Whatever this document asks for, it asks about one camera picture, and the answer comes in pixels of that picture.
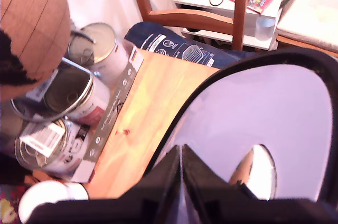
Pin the black rice cooker lid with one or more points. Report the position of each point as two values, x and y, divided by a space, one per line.
251 102

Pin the grey and white cardboard tray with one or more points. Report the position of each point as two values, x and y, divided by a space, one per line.
116 102

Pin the white tin can black print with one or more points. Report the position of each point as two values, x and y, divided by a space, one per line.
66 155

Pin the white tin can red label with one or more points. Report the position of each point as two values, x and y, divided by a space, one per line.
97 100

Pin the white mug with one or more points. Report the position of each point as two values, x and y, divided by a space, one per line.
45 192

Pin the navy printed bag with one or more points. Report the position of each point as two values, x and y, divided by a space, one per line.
158 36

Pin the colourful patterned cloth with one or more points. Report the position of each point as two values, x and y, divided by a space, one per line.
6 208

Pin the clear plastic cup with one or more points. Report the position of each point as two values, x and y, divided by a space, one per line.
264 29

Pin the white mattress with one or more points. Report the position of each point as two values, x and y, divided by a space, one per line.
311 10

